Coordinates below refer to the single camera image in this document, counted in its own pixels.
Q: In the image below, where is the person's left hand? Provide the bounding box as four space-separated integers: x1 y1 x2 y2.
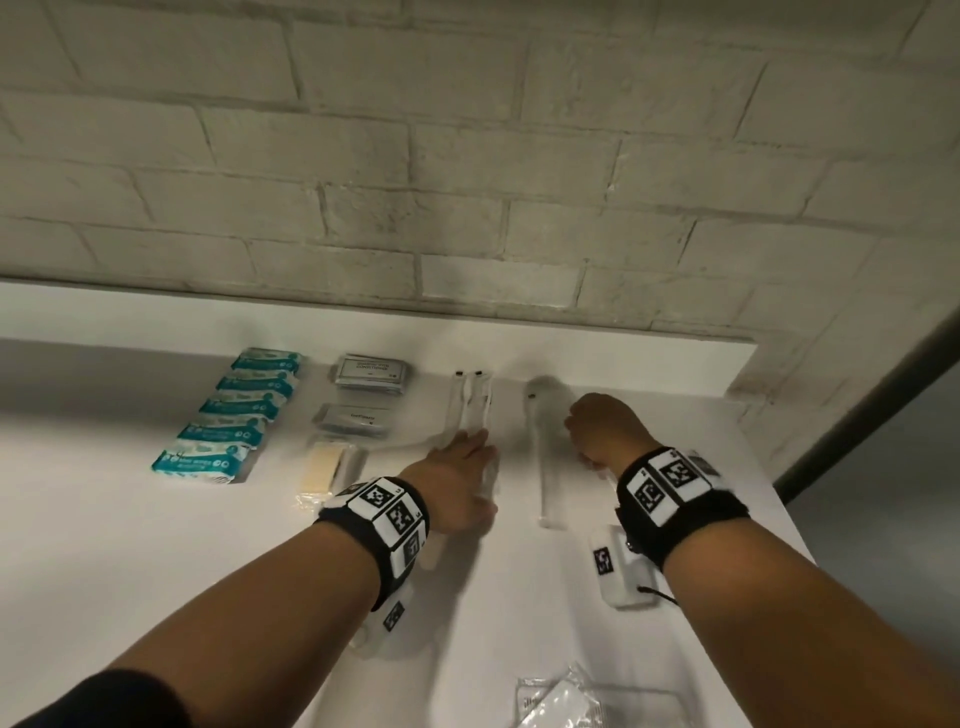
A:
397 428 500 538

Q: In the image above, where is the person's right hand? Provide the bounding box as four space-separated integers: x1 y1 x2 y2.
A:
563 392 665 478

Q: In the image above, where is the row of toothbrushes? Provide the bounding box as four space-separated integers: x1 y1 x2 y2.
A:
447 368 470 451
466 368 498 451
523 374 575 530

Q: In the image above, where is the stack of small white sachets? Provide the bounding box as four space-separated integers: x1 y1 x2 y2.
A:
311 402 395 440

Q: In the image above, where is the stack of beige soap packets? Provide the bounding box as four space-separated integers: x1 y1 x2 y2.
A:
298 440 369 500

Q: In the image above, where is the stack of large white sachets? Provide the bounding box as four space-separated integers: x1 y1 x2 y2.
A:
333 353 414 399

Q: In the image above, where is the pile of mixed clear packets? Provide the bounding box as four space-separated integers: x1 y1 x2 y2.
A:
515 663 684 728

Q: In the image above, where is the person's right forearm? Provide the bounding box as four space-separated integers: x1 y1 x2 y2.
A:
663 517 960 728

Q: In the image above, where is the person's black left sleeve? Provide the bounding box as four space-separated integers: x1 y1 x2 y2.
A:
14 669 196 728

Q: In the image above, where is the black left wristband with markers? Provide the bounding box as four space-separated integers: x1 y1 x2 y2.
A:
314 477 431 613

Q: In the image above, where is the black wristband with markers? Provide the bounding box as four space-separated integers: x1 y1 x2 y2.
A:
314 477 431 613
614 447 751 573

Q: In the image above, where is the black right wristband with markers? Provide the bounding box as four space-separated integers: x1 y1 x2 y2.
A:
614 447 751 573

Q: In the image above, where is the white table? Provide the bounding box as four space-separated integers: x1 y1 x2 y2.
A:
0 278 815 728

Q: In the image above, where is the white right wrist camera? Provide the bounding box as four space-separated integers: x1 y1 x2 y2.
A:
588 524 665 610

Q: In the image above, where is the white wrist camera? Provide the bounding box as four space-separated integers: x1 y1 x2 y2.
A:
352 581 418 658
588 524 665 610

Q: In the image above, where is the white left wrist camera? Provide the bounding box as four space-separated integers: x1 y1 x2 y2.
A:
352 581 418 658

